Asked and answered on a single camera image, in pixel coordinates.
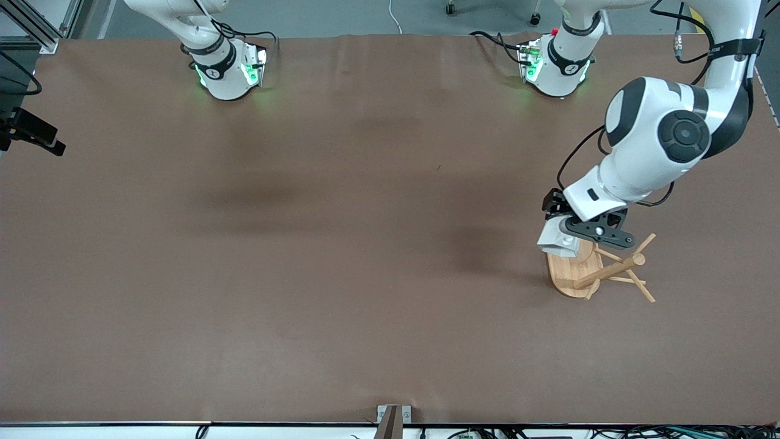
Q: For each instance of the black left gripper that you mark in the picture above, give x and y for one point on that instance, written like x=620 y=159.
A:
x=554 y=202

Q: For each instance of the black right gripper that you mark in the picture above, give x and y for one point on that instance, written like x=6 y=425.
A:
x=29 y=127

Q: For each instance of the white faceted cup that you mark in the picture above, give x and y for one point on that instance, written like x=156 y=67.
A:
x=556 y=239

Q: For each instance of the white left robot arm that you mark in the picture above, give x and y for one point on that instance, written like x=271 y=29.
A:
x=658 y=140

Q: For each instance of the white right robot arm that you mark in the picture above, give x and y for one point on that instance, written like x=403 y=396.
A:
x=222 y=67

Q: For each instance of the wooden cup rack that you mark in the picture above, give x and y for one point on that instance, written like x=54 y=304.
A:
x=609 y=271

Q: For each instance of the brown table cover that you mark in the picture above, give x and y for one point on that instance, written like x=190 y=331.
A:
x=341 y=244

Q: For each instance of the grey metal bracket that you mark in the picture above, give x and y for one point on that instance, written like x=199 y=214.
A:
x=393 y=416

